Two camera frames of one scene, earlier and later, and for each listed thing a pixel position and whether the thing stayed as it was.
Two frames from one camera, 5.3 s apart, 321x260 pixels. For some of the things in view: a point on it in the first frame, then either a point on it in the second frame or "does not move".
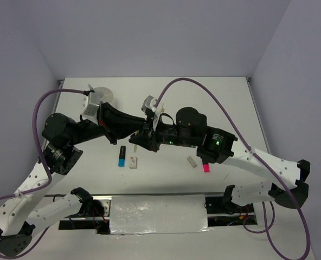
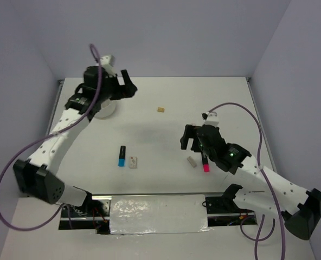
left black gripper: x=117 y=124 -> x=126 y=91
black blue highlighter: x=122 y=158 does not move
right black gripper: x=142 y=137 -> x=190 y=132
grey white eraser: x=191 y=161 does not move
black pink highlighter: x=206 y=168 does not move
